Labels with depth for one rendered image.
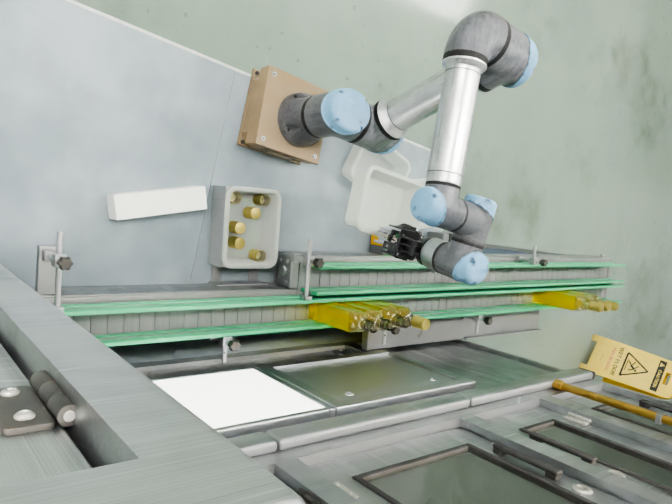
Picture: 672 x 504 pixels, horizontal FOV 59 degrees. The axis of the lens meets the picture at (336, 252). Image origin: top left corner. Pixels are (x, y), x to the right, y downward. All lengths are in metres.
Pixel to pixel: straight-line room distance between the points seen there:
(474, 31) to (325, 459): 0.91
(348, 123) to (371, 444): 0.78
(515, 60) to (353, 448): 0.89
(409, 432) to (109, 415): 1.09
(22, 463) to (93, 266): 1.34
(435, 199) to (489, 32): 0.37
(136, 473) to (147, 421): 0.05
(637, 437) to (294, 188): 1.12
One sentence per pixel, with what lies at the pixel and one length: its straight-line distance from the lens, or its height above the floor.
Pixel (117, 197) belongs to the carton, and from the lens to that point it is 1.55.
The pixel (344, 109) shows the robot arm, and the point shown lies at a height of 1.07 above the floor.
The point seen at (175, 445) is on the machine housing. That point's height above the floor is 2.07.
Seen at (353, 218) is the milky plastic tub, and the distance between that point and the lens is 1.55.
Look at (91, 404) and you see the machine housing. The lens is 0.30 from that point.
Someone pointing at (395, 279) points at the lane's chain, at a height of 0.88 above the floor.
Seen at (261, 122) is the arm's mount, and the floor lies 0.85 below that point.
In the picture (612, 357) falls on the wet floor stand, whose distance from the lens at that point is 4.89.
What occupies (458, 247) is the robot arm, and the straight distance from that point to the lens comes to 1.35.
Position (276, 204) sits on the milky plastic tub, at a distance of 1.72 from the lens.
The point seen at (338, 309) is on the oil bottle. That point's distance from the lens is 1.66.
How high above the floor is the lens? 2.28
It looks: 51 degrees down
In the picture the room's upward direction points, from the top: 101 degrees clockwise
